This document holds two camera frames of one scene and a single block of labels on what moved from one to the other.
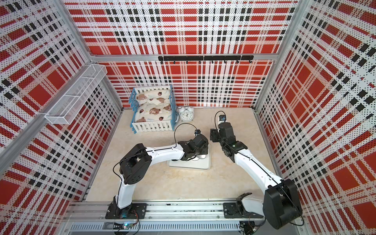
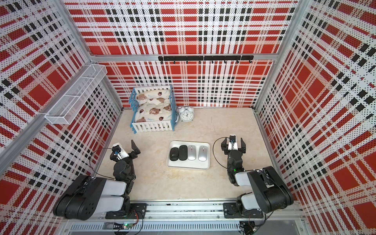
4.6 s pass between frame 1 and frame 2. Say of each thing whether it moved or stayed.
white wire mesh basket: stayed
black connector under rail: stayed
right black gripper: moved
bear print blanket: stayed
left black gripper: moved
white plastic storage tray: stayed
